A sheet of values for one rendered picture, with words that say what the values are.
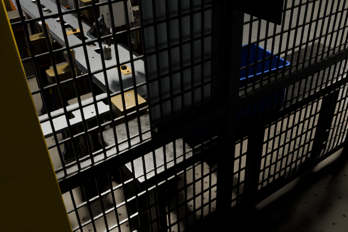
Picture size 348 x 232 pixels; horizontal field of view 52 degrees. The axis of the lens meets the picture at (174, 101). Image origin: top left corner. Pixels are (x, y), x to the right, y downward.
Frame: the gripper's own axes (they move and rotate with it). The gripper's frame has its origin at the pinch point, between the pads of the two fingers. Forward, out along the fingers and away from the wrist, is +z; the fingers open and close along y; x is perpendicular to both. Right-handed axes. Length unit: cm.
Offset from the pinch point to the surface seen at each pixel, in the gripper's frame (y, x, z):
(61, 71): 20.6, -4.3, 7.2
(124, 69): 0.4, 0.7, 11.2
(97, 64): 6.2, -9.6, 11.7
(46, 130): 34.4, 18.3, 11.7
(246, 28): -245, -177, 112
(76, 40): 3.3, -36.5, 11.7
